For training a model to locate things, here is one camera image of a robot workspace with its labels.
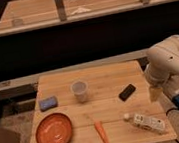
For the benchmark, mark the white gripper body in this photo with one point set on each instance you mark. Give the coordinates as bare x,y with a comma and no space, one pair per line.
154,93

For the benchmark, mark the black eraser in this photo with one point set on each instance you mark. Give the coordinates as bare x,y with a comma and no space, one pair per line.
124,95

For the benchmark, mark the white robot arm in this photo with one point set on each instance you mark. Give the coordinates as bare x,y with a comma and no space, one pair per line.
163,61

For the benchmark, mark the translucent plastic cup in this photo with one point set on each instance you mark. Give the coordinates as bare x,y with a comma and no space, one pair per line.
80,90

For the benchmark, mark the orange carrot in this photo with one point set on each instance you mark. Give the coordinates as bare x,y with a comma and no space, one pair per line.
101,131

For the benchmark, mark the orange bowl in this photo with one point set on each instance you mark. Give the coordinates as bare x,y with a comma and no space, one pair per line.
55,128

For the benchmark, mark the blue sponge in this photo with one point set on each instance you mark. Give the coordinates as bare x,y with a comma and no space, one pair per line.
48,103

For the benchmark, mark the crumpled white paper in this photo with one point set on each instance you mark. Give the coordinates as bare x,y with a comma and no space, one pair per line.
80,10

